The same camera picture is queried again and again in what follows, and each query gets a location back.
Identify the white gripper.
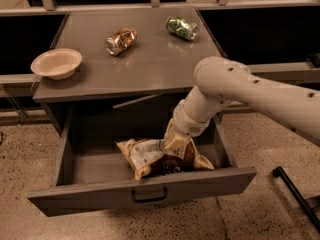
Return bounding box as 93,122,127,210
164,100,209,150

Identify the brown chip bag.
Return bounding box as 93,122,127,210
116,139,214,181

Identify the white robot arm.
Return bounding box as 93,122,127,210
165,56,320,149

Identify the grey open top drawer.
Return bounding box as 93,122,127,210
28,96,256,216

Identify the grey metal cabinet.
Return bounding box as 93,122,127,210
32,5,238,137

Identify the green soda can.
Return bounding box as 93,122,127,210
166,16,198,41

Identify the black chair leg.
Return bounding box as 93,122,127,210
272,166,320,233

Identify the brown soda can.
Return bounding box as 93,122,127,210
105,27,137,56

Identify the white paper bowl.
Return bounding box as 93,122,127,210
30,48,82,80

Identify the black drawer handle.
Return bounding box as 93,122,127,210
131,187,168,204

